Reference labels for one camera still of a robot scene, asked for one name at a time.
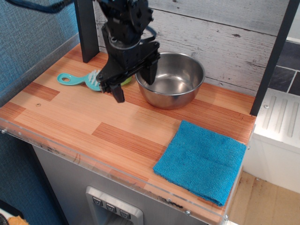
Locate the silver dispenser button panel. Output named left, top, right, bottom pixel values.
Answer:
left=85, top=186, right=144, bottom=225

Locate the grey toy fridge cabinet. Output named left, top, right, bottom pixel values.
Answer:
left=34, top=145, right=225, bottom=225

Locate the dark shelf post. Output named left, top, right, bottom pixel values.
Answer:
left=250, top=0, right=300, bottom=116
left=74, top=0, right=99, bottom=63

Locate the dark left shelf post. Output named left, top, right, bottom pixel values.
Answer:
left=74, top=0, right=99, bottom=63

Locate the green toy broccoli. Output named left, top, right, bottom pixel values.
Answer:
left=121, top=77, right=132, bottom=86

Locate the white toy sink drainboard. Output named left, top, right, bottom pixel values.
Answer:
left=243, top=89, right=300, bottom=193

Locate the stainless steel bowl pan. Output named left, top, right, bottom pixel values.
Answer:
left=135, top=52, right=205, bottom=110

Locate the teal scrub brush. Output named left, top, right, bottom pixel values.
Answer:
left=57, top=70, right=102, bottom=91

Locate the clear acrylic edge guard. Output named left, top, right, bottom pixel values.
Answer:
left=0, top=117, right=229, bottom=223

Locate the blue folded cloth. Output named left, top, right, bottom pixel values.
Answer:
left=153, top=120, right=247, bottom=206

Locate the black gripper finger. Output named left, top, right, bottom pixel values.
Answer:
left=112, top=84, right=125, bottom=103
left=140, top=64, right=157, bottom=85

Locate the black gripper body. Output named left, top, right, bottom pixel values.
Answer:
left=97, top=23, right=160, bottom=93

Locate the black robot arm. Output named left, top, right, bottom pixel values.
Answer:
left=97, top=0, right=160, bottom=103

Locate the dark right shelf post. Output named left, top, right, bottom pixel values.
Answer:
left=250, top=0, right=300, bottom=116

